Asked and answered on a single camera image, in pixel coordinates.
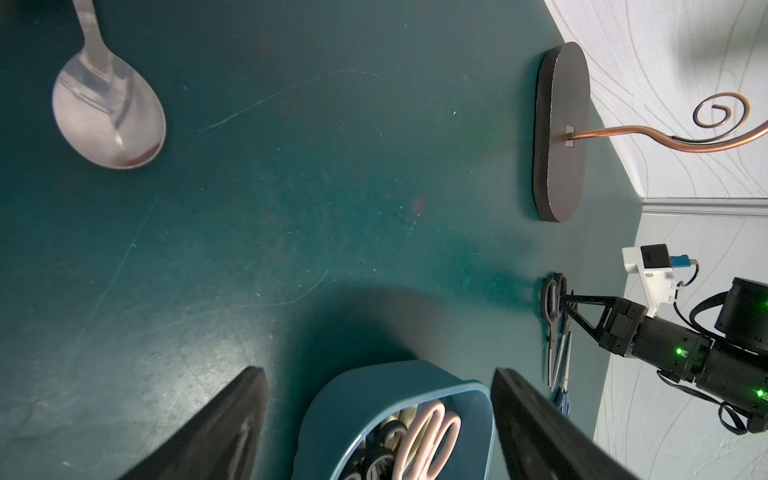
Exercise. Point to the pink handled scissors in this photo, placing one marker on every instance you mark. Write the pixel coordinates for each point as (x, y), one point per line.
(428, 444)

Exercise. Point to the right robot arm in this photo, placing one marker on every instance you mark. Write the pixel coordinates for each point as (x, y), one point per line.
(719, 356)

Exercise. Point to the copper hook stand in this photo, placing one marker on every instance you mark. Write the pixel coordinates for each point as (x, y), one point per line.
(561, 116)

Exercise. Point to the small black scissors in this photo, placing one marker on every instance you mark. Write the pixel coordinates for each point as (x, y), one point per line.
(374, 457)

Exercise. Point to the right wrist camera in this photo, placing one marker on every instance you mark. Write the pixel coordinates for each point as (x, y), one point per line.
(656, 270)

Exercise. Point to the blue handled scissors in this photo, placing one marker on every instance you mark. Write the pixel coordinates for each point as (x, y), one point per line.
(562, 402)

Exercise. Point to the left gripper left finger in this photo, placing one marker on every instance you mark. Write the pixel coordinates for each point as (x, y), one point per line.
(220, 441)

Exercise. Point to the metal spoon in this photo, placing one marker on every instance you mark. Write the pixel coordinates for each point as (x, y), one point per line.
(103, 107)

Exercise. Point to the blue storage box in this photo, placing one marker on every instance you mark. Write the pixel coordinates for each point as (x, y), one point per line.
(353, 403)

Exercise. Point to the cream handled scissors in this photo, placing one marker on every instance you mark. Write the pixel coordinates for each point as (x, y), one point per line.
(408, 417)

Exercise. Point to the black scissors far right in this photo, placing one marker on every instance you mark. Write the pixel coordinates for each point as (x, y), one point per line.
(553, 290)

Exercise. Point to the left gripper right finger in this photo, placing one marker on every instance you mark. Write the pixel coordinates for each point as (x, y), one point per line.
(538, 442)

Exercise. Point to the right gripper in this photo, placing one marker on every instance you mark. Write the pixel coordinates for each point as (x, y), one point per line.
(625, 330)

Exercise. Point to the black scissors beside right gripper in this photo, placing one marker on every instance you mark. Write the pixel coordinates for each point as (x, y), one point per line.
(563, 358)

